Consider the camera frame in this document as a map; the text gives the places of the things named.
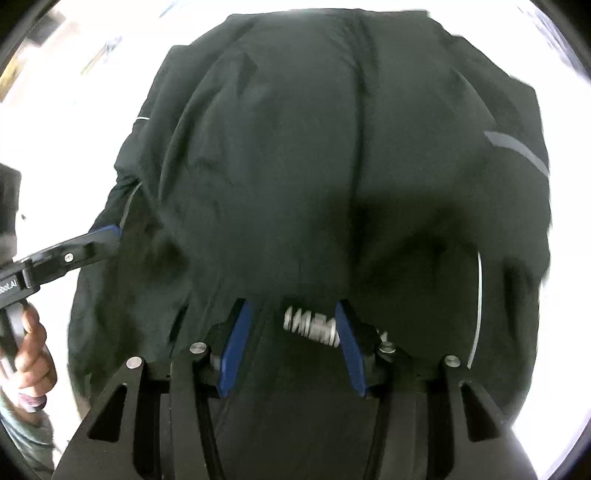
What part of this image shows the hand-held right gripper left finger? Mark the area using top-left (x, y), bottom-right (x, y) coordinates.
top-left (55, 298), bottom-right (255, 480)

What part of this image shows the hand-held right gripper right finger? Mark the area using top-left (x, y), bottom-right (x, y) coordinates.
top-left (335, 300), bottom-right (539, 480)

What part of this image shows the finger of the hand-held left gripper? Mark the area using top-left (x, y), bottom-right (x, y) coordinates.
top-left (22, 224), bottom-right (122, 289)

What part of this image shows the black hooded jacket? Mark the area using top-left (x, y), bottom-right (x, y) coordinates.
top-left (67, 9), bottom-right (555, 480)

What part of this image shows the person's left forearm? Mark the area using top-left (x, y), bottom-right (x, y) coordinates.
top-left (0, 390), bottom-right (57, 477)

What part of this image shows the person's left hand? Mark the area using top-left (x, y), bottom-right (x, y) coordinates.
top-left (10, 306), bottom-right (59, 414)

